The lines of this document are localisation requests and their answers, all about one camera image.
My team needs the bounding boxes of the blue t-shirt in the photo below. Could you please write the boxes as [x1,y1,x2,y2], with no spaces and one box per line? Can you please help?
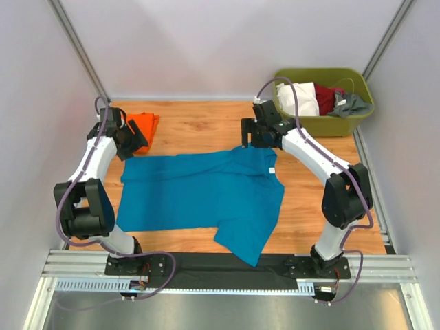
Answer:
[116,146,285,267]

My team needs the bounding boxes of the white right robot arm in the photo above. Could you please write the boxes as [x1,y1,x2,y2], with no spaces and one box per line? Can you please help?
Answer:
[241,98,374,278]

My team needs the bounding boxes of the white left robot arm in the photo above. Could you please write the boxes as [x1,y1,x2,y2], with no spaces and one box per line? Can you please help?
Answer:
[54,107,149,276]

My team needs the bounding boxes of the folded orange t-shirt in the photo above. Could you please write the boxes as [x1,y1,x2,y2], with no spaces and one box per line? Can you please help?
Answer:
[127,113,160,155]

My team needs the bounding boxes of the white t-shirt with green stripe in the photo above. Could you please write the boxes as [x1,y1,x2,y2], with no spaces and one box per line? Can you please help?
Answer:
[276,82,319,117]

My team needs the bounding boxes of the dark red t-shirt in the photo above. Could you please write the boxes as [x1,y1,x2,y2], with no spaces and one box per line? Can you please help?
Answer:
[314,83,345,116]

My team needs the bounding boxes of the grey t-shirt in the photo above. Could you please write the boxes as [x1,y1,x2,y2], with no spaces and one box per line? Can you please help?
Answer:
[328,91,373,118]

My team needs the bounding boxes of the green plastic laundry basket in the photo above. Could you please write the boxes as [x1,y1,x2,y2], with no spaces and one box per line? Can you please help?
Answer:
[274,67,374,137]

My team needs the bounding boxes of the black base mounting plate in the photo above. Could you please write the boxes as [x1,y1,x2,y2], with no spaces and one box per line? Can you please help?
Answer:
[104,252,351,291]

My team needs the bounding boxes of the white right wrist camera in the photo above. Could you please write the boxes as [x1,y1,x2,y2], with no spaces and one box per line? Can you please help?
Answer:
[253,97,266,105]

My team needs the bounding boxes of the aluminium frame post left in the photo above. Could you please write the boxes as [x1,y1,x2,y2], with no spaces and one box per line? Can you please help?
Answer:
[47,0,111,102]

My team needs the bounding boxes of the aluminium frame post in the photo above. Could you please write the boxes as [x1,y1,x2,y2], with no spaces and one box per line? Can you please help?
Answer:
[47,0,111,102]
[362,0,416,81]

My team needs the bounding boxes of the aluminium front rail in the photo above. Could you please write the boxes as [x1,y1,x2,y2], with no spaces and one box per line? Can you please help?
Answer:
[42,250,417,296]

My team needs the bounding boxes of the aluminium frame post right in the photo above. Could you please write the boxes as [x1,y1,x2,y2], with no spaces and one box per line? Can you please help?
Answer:
[362,0,416,81]

